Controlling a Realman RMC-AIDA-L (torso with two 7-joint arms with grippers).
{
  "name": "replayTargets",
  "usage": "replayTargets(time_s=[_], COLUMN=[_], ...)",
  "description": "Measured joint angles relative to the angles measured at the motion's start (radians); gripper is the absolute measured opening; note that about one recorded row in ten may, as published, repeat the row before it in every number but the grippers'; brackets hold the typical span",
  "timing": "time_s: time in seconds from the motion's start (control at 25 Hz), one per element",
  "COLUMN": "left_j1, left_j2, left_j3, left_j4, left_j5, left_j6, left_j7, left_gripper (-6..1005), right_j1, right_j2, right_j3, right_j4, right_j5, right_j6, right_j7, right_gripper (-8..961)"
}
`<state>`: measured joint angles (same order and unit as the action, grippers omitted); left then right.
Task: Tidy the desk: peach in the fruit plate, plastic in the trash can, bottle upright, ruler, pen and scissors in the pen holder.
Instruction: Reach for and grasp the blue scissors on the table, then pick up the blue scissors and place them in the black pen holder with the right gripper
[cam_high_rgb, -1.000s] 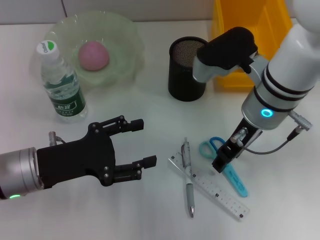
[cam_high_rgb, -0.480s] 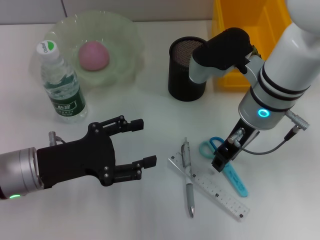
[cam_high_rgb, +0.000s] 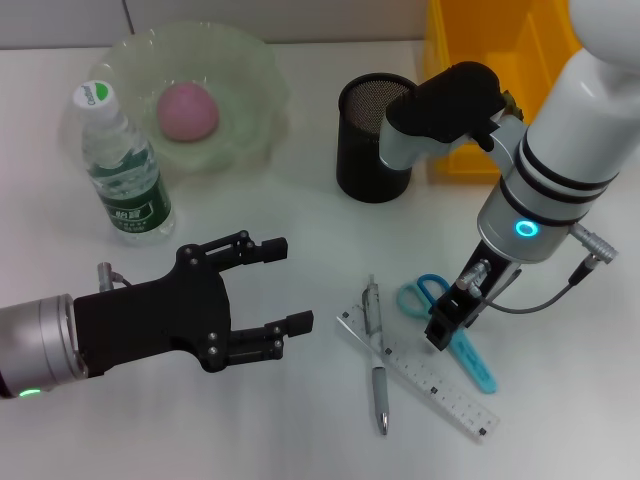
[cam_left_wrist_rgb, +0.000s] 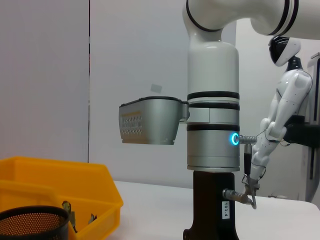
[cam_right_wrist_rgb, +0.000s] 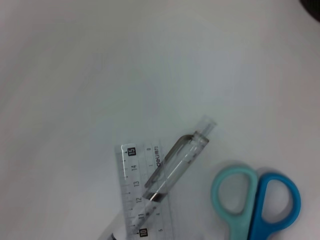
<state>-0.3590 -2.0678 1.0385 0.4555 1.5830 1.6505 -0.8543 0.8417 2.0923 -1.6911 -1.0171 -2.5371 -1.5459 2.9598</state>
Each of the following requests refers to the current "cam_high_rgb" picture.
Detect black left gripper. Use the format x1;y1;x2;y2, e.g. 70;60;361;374
73;229;315;379

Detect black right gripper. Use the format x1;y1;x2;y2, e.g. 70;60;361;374
424;239;524;351

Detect blue safety scissors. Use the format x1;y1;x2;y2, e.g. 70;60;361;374
397;273;499;396

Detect grey retractable pen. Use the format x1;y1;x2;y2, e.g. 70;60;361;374
360;273;390;436

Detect clear water bottle green label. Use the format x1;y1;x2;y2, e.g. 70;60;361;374
71;78;177;247

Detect pink peach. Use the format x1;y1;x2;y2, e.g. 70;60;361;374
156;83;220;144

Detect clear plastic ruler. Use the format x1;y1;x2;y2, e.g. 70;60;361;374
335;305;501;441

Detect black mesh pen cup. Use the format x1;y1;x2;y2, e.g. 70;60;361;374
335;73;419;204

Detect pale green glass fruit plate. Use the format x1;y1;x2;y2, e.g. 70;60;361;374
59;19;291;194

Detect yellow plastic storage bin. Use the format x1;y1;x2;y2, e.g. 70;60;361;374
422;0;586;176

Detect right gripper cable with connector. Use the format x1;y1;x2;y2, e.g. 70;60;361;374
454;222;621;315

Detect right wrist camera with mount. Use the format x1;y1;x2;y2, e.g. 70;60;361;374
378;61;524;171

